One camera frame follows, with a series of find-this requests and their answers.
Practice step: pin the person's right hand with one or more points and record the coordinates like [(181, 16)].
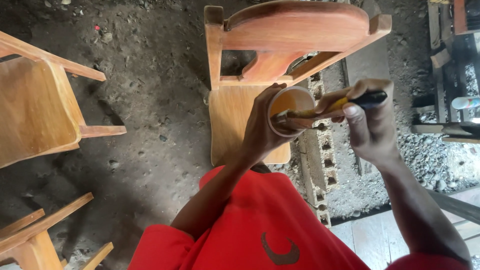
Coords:
[(371, 131)]

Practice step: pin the person's left hand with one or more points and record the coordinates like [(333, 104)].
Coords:
[(258, 131)]

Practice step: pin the yellow and black paintbrush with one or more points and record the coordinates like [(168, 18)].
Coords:
[(369, 99)]

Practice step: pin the white plastic cup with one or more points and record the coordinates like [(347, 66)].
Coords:
[(296, 101)]

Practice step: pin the row of concrete blocks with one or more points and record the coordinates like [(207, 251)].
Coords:
[(322, 165)]

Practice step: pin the person's red shirt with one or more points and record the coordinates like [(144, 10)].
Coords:
[(262, 225)]

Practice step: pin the white spray can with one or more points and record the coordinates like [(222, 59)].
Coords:
[(465, 102)]

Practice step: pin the reddish stained wooden chair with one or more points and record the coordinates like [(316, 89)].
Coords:
[(285, 33)]

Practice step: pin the cluttered wooden workbench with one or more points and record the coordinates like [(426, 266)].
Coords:
[(450, 60)]

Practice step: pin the pale wooden planks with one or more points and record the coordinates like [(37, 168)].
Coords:
[(375, 240)]

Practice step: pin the dark grey plank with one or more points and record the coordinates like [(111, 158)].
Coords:
[(455, 205)]

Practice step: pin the light unstained wooden chair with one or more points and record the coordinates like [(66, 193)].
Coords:
[(33, 112)]

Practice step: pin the wooden chair with slats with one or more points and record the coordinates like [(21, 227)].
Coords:
[(30, 240)]

